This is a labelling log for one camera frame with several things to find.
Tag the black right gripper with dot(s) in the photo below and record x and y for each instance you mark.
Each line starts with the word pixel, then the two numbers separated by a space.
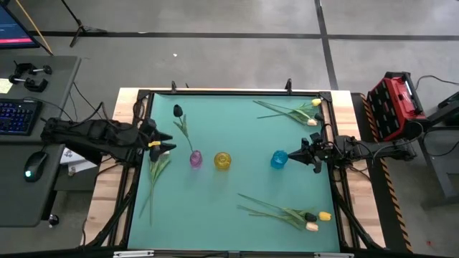
pixel 319 152

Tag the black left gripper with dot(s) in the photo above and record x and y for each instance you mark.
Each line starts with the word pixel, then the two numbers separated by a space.
pixel 148 138

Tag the tulip stems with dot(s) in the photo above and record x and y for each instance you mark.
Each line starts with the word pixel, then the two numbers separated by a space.
pixel 178 110

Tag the black artificial tulip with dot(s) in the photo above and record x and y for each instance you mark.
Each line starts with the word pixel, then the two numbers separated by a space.
pixel 318 116
pixel 310 217

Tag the yellow artificial tulip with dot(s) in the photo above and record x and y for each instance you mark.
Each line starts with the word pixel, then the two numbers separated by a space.
pixel 325 216
pixel 316 102

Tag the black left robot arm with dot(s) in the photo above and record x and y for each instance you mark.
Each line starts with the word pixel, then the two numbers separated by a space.
pixel 93 136

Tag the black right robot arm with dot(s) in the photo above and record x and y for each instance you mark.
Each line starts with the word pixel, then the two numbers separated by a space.
pixel 376 150

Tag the blue diamond-cut glass vase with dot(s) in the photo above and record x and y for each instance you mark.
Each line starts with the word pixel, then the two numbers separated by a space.
pixel 279 160

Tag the pink ribbed glass vase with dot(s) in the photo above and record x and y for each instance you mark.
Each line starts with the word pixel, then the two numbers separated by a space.
pixel 196 159

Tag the yellow diamond-cut glass vase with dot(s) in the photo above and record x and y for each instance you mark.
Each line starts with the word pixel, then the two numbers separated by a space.
pixel 222 161

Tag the teal table mat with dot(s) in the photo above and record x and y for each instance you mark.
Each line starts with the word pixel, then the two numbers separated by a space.
pixel 233 200

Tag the white papers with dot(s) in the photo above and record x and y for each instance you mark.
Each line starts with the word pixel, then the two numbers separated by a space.
pixel 73 163

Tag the black yellow hazard strip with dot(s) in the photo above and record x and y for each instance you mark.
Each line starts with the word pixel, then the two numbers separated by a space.
pixel 392 193

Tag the red and black toolbox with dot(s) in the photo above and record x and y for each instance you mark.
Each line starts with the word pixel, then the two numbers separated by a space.
pixel 394 105

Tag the black computer mouse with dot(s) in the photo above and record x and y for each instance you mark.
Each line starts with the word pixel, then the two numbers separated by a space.
pixel 35 166

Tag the black round knob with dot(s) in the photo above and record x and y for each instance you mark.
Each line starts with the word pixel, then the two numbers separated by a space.
pixel 54 220

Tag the black tripod stand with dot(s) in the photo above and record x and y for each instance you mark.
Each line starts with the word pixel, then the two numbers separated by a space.
pixel 80 30

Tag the grey metal cart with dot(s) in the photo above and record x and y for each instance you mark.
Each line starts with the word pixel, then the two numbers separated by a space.
pixel 439 168

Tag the black screw clamp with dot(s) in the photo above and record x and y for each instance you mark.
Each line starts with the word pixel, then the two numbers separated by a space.
pixel 25 67
pixel 34 85

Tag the black backlit keyboard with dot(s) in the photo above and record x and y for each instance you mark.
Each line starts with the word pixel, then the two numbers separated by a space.
pixel 18 116

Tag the grey desk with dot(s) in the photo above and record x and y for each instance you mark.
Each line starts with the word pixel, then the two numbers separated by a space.
pixel 21 204

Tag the yellow sticky note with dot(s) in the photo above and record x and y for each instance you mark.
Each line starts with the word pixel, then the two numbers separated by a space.
pixel 5 86

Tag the yellow stick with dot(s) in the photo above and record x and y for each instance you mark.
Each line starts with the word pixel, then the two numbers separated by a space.
pixel 34 27

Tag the computer monitor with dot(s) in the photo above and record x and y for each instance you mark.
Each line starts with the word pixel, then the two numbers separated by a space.
pixel 12 25

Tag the black aluminium table frame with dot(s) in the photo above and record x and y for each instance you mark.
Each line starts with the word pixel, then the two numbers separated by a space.
pixel 233 92

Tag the silver metal bracket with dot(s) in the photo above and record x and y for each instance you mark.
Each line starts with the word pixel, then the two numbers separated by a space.
pixel 333 255
pixel 133 254

